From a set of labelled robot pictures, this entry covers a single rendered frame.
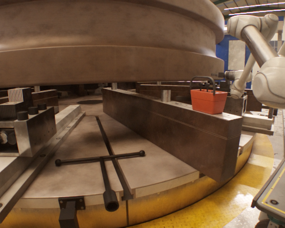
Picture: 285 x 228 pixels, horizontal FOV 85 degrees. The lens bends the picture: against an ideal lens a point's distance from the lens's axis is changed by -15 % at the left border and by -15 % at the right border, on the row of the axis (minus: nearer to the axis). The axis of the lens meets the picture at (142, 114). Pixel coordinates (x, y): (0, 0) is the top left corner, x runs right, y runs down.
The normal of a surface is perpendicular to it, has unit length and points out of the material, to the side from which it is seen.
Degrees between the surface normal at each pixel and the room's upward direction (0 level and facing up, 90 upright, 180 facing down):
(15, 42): 62
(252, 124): 90
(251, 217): 0
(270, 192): 0
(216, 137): 90
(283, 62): 32
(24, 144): 90
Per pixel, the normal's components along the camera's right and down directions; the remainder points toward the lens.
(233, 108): -0.62, 0.18
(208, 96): -0.86, 0.22
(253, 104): -0.28, 0.22
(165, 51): 0.50, 0.19
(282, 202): 0.00, -0.97
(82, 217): 0.25, 0.22
